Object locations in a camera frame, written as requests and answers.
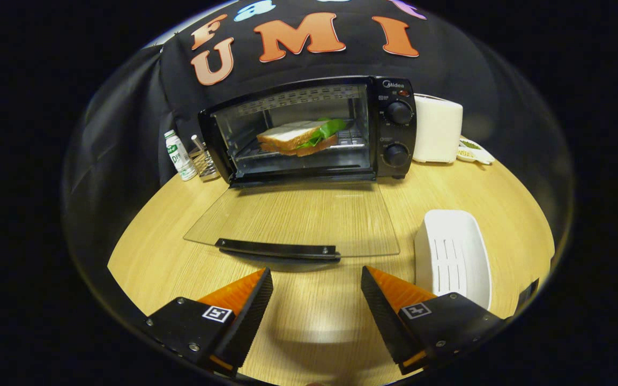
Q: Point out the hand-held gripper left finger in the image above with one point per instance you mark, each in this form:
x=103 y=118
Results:
x=250 y=316

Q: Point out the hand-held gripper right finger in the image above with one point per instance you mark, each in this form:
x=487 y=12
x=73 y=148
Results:
x=384 y=316

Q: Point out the black toaster oven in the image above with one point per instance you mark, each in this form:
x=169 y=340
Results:
x=394 y=134

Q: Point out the lettuce sandwich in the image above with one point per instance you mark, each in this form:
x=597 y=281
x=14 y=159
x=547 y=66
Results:
x=287 y=136

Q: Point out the white toaster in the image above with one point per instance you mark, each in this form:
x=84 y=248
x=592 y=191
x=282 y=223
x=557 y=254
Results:
x=437 y=128

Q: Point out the white slotted plastic tray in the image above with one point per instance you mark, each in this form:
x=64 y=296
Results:
x=453 y=252

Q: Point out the metal mesh holder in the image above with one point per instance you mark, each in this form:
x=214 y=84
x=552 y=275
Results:
x=207 y=163

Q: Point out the white bottle green label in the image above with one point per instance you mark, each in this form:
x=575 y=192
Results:
x=179 y=155

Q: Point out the white divided dish with beans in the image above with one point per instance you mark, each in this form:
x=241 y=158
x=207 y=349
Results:
x=477 y=153

